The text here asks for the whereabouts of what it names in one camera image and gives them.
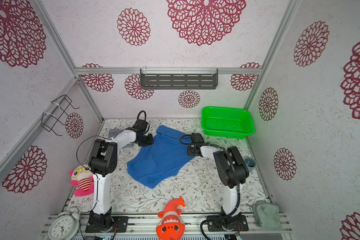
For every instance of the white alarm clock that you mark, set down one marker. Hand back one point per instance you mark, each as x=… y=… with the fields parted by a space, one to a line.
x=65 y=227

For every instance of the pink white plush doll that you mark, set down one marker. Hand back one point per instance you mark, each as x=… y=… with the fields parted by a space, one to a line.
x=82 y=179

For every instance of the grey blue cup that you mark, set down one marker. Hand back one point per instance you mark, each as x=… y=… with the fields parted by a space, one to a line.
x=250 y=163

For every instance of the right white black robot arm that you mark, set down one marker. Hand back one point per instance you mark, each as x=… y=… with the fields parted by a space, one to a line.
x=232 y=172

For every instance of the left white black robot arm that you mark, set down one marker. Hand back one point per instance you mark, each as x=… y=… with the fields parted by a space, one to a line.
x=103 y=162

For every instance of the grey wall shelf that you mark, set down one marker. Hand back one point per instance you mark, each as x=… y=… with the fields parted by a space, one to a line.
x=178 y=80

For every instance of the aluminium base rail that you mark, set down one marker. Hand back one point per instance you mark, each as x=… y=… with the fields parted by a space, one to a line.
x=187 y=226

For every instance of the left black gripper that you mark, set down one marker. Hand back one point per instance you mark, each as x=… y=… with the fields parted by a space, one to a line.
x=151 y=141

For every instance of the green plastic basket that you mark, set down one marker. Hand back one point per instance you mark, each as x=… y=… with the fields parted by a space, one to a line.
x=227 y=122

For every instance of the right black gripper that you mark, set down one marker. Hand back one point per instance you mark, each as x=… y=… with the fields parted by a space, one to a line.
x=189 y=150

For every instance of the red fish plush toy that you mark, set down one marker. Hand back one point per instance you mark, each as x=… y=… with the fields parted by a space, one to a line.
x=171 y=227

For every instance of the black wire rack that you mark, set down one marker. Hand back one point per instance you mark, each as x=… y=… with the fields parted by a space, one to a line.
x=52 y=117

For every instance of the green folded towel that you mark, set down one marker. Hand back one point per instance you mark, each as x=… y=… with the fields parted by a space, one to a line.
x=267 y=215

